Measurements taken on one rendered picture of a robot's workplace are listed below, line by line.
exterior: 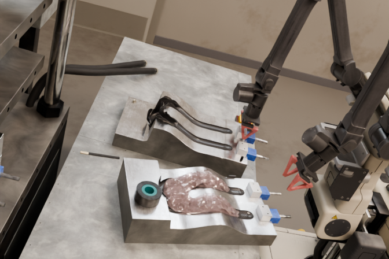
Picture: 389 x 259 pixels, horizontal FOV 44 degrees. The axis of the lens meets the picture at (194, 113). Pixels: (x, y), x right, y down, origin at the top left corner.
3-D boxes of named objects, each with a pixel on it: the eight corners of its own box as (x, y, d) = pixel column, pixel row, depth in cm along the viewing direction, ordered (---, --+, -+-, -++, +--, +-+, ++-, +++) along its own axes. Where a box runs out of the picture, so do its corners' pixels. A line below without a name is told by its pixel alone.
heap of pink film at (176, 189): (227, 182, 172) (234, 167, 167) (241, 221, 158) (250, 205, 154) (157, 178, 163) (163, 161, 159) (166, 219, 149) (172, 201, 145)
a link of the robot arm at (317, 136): (359, 145, 147) (351, 128, 154) (336, 126, 142) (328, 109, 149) (329, 168, 151) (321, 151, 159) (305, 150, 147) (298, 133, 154)
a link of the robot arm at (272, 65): (332, -16, 163) (318, -22, 173) (319, -22, 161) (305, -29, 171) (273, 94, 177) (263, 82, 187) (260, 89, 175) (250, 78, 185)
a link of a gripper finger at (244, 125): (235, 140, 187) (243, 121, 182) (235, 129, 193) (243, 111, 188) (251, 144, 188) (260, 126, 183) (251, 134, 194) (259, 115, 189)
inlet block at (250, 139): (264, 144, 198) (269, 133, 195) (264, 151, 194) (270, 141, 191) (234, 134, 197) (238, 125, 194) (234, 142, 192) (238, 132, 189)
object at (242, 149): (265, 160, 189) (271, 150, 186) (266, 168, 185) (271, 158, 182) (234, 151, 187) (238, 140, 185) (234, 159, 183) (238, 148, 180)
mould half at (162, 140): (239, 141, 205) (250, 116, 198) (239, 181, 184) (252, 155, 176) (125, 107, 200) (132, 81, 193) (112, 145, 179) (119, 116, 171)
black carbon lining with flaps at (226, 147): (230, 133, 196) (238, 114, 191) (230, 157, 183) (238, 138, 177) (148, 108, 192) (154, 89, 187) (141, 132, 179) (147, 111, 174)
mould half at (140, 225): (248, 189, 181) (259, 168, 175) (271, 245, 161) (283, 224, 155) (116, 181, 164) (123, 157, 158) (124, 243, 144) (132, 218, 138)
